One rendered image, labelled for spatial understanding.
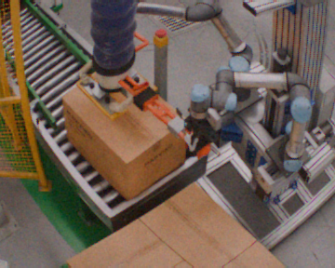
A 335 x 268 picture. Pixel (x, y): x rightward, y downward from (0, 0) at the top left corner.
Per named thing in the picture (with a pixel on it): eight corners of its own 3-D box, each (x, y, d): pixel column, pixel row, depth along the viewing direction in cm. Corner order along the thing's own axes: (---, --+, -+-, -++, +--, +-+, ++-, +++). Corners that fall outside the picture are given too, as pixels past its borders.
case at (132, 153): (67, 139, 393) (61, 97, 361) (114, 101, 410) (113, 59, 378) (131, 204, 367) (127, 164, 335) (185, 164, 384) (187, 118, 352)
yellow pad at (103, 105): (75, 85, 344) (74, 79, 340) (89, 75, 348) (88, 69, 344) (112, 122, 329) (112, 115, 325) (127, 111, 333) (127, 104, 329)
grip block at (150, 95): (131, 102, 323) (131, 95, 318) (147, 91, 327) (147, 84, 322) (143, 113, 320) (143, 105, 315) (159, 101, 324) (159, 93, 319)
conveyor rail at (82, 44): (30, 8, 502) (29, -4, 487) (33, 6, 504) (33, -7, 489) (196, 174, 397) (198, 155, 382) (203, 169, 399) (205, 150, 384)
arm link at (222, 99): (236, 84, 283) (211, 80, 283) (236, 103, 276) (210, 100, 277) (235, 95, 289) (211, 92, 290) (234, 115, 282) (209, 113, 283)
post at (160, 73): (153, 137, 463) (153, 35, 383) (161, 131, 465) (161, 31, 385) (160, 143, 460) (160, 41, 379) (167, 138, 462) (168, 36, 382)
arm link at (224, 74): (306, 67, 278) (213, 61, 289) (309, 83, 272) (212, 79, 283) (308, 82, 287) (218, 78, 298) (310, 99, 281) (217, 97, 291)
